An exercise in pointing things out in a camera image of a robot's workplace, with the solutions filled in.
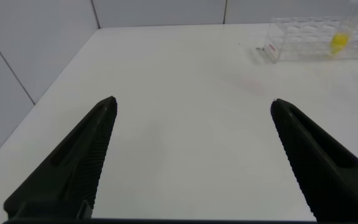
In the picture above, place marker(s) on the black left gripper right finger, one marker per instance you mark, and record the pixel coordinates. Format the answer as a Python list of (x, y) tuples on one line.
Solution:
[(322, 165)]

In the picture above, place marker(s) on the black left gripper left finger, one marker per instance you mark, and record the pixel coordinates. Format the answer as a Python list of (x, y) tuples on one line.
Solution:
[(73, 161)]

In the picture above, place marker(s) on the yellow pigment test tube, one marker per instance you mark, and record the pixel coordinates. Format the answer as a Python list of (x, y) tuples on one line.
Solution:
[(339, 42)]

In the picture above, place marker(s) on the clear plastic test tube rack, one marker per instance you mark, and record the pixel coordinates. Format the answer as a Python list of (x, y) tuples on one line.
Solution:
[(300, 40)]

